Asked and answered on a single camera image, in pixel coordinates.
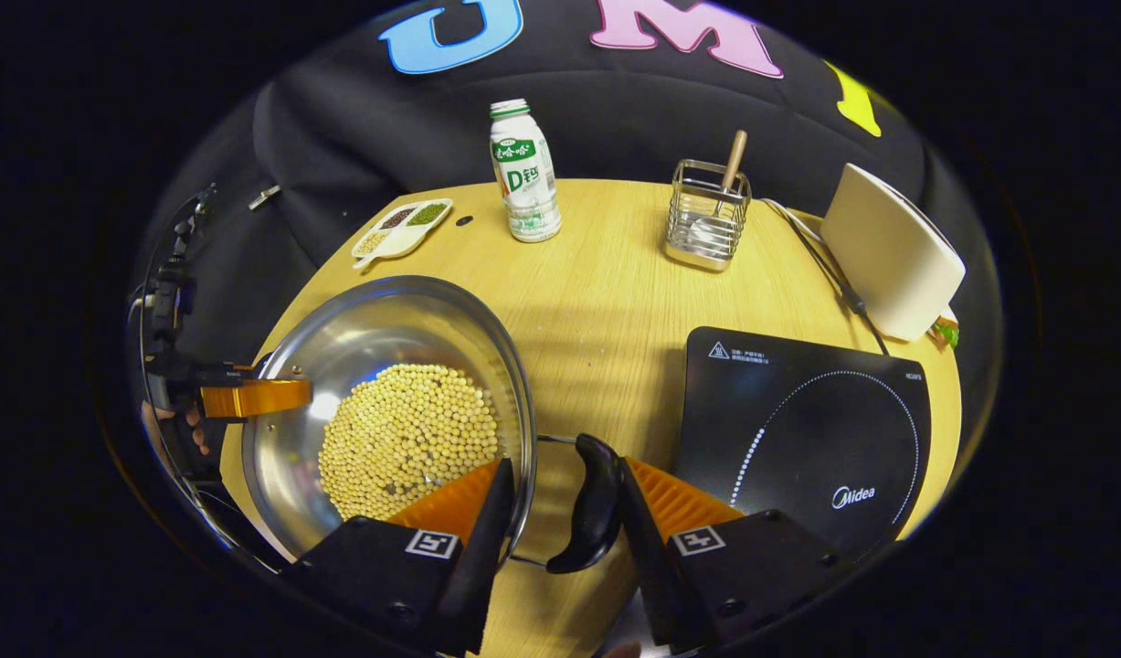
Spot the black backdrop cloth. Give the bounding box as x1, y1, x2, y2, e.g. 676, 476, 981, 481
131, 0, 1001, 430

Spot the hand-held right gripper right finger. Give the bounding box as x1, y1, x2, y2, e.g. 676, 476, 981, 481
617, 455, 854, 655

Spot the wooden handled utensil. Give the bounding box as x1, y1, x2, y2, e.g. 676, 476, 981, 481
712, 130, 749, 220

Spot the black power cable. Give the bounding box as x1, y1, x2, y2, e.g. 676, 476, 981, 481
761, 198, 891, 358

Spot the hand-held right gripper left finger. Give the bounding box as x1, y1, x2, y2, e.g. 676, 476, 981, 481
281, 457, 518, 658

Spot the metal wire utensil holder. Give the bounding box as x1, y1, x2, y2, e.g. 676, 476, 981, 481
665, 159, 754, 273

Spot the pile of yellow soybeans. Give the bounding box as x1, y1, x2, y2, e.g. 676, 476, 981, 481
318, 363, 505, 523

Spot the steel pot with black handle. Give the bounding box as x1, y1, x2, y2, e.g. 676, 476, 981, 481
242, 275, 626, 576

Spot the black induction cooktop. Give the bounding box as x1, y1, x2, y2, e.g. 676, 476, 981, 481
673, 326, 934, 564

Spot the white drink bottle green label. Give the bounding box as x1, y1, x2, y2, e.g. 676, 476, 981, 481
489, 99, 564, 244

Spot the white toaster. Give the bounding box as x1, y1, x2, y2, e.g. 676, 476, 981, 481
820, 163, 968, 344

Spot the white divided dish with beans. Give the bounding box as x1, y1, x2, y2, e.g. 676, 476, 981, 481
351, 198, 455, 270

